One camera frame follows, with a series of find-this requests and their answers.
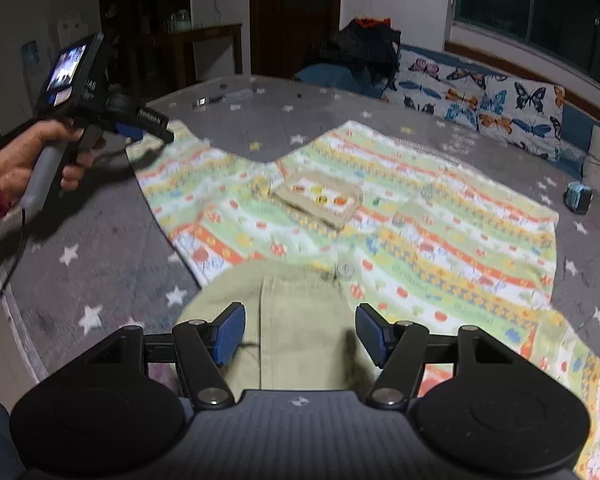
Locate colourful patterned child shirt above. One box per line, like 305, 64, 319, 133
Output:
126, 122, 600, 479

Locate dark clothes pile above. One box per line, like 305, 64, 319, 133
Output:
330, 18, 401, 98

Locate person's left hand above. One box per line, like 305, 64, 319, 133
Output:
0, 119, 84, 206

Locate black pen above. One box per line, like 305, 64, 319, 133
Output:
193, 88, 254, 108

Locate white refrigerator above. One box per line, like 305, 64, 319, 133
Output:
56, 11, 92, 49

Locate dark wooden side table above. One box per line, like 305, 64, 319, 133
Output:
170, 23, 244, 89

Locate dark wooden shelf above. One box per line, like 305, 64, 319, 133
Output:
98, 0, 190, 102

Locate dark wooden door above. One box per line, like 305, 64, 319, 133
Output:
249, 0, 341, 79

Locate blue kids smartwatch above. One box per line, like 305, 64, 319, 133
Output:
564, 182, 593, 214

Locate butterfly print pillow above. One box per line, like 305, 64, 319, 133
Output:
384, 50, 565, 162

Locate blue sofa bench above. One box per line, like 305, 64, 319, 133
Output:
294, 46, 600, 178

